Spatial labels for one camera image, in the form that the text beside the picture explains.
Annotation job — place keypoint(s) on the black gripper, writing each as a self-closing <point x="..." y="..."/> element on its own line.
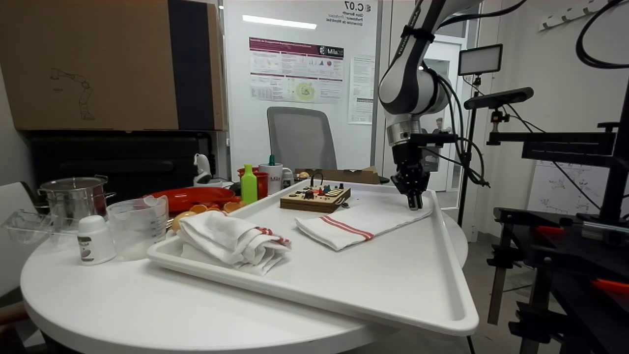
<point x="409" y="164"/>

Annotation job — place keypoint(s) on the white towel red stripes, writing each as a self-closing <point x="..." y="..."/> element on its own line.
<point x="222" y="238"/>
<point x="354" y="226"/>

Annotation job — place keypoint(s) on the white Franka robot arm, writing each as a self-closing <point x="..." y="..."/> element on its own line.
<point x="409" y="85"/>

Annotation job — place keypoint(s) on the crumpled white towel red stripes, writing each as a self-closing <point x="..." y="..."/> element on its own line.
<point x="222" y="238"/>

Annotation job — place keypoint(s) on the black light stand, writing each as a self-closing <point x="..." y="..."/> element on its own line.
<point x="468" y="164"/>

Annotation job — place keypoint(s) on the low brown cardboard box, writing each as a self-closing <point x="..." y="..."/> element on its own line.
<point x="346" y="175"/>

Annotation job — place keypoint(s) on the large white plastic tray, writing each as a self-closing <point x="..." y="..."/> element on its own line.
<point x="366" y="282"/>

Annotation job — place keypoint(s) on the wooden busy board toy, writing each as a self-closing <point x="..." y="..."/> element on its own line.
<point x="315" y="199"/>

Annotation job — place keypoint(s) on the grey mesh office chair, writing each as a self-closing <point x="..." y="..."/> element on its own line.
<point x="301" y="138"/>

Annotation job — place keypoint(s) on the whiteboard with scribbles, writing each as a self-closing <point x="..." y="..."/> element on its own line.
<point x="562" y="189"/>

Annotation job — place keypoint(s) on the black LED light panel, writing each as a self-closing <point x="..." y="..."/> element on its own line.
<point x="480" y="59"/>

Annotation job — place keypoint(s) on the green plastic bottle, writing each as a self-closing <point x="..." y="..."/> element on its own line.
<point x="248" y="187"/>

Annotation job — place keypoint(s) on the shallow red bowl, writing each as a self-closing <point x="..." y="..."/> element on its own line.
<point x="197" y="199"/>

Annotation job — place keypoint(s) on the clear plastic container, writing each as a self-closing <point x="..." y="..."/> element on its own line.
<point x="138" y="226"/>

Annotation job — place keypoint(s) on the black cabinet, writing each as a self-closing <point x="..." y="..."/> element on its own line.
<point x="118" y="164"/>

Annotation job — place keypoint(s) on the small white pill bottle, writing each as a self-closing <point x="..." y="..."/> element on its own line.
<point x="95" y="242"/>

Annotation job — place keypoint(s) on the stainless steel pot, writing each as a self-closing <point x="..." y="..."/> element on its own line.
<point x="71" y="199"/>

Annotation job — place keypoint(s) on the large cardboard box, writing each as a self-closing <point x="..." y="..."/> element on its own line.
<point x="85" y="61"/>

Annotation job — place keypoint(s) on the clear glass bowl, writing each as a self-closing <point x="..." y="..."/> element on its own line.
<point x="26" y="226"/>

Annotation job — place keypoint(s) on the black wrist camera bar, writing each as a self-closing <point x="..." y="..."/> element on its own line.
<point x="435" y="138"/>

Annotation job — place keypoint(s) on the white paper sheet on wall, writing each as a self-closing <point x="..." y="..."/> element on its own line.
<point x="360" y="89"/>

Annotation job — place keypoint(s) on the black stereo camera bar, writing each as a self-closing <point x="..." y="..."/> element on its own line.
<point x="498" y="99"/>

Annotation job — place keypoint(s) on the black metal rig frame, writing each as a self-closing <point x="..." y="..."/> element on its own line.
<point x="576" y="262"/>

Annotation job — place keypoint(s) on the wall poster purple header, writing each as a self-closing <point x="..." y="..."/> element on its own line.
<point x="295" y="69"/>

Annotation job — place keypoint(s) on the white coat hook rail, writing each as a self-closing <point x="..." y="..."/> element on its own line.
<point x="576" y="16"/>

